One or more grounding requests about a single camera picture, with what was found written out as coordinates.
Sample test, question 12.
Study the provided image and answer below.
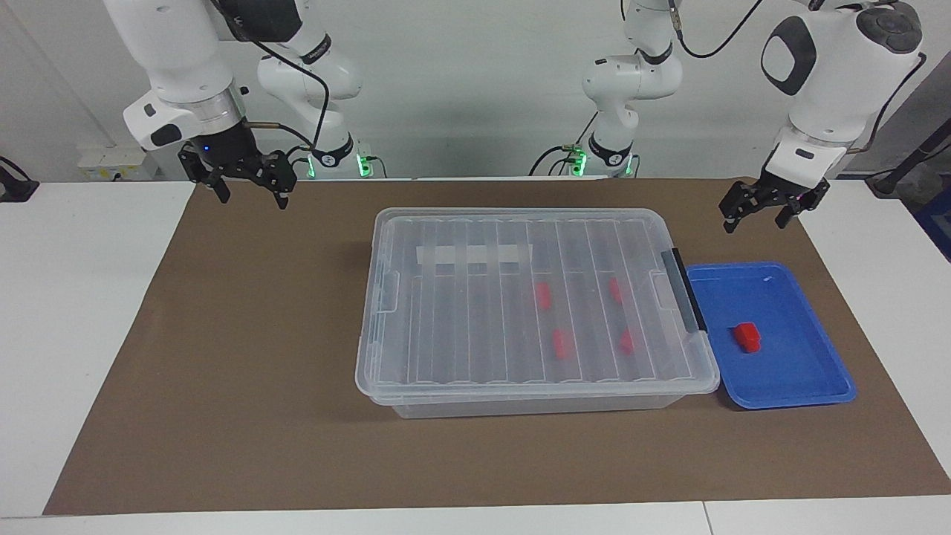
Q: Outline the clear plastic box lid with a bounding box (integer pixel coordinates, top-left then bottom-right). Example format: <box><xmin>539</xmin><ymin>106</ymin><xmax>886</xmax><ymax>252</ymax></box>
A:
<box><xmin>355</xmin><ymin>207</ymin><xmax>721</xmax><ymax>406</ymax></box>

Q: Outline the blue plastic tray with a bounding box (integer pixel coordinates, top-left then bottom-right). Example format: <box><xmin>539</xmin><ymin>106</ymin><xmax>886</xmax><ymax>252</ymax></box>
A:
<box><xmin>685</xmin><ymin>260</ymin><xmax>857</xmax><ymax>411</ymax></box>

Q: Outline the clear plastic storage box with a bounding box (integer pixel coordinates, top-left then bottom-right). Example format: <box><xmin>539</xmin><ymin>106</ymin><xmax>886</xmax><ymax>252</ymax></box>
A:
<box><xmin>355</xmin><ymin>207</ymin><xmax>721</xmax><ymax>419</ymax></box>

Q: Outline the black tripod leg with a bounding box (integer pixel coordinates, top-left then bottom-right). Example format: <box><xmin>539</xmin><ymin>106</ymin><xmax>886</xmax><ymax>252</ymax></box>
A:
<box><xmin>866</xmin><ymin>119</ymin><xmax>951</xmax><ymax>198</ymax></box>

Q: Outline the brown table mat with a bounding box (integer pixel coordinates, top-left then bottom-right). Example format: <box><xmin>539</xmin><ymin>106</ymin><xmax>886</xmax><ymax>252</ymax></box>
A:
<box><xmin>43</xmin><ymin>177</ymin><xmax>951</xmax><ymax>517</ymax></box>

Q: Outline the black box latch handle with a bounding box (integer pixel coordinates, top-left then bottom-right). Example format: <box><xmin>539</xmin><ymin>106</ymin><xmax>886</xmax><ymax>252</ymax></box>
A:
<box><xmin>661</xmin><ymin>247</ymin><xmax>708</xmax><ymax>335</ymax></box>

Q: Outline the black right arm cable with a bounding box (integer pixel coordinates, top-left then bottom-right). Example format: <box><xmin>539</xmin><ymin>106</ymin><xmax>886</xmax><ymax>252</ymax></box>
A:
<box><xmin>212</xmin><ymin>0</ymin><xmax>334</xmax><ymax>149</ymax></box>

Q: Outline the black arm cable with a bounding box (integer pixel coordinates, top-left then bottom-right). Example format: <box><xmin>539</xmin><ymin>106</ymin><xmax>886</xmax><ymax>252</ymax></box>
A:
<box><xmin>669</xmin><ymin>0</ymin><xmax>929</xmax><ymax>153</ymax></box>
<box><xmin>212</xmin><ymin>0</ymin><xmax>334</xmax><ymax>149</ymax></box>

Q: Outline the white wall socket strip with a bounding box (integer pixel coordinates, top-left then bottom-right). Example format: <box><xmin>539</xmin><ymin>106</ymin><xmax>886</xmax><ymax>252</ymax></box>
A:
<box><xmin>78</xmin><ymin>145</ymin><xmax>160</xmax><ymax>181</ymax></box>

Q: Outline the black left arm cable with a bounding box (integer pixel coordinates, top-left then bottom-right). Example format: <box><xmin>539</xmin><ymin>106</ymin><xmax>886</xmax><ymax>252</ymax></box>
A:
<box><xmin>669</xmin><ymin>0</ymin><xmax>929</xmax><ymax>153</ymax></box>

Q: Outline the black base cable bundle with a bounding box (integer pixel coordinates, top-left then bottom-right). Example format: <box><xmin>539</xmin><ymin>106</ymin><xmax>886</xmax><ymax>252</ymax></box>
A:
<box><xmin>529</xmin><ymin>111</ymin><xmax>599</xmax><ymax>177</ymax></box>

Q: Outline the black clamp mount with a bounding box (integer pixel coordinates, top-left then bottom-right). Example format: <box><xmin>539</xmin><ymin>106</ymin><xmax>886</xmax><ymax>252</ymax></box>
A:
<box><xmin>0</xmin><ymin>156</ymin><xmax>39</xmax><ymax>203</ymax></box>

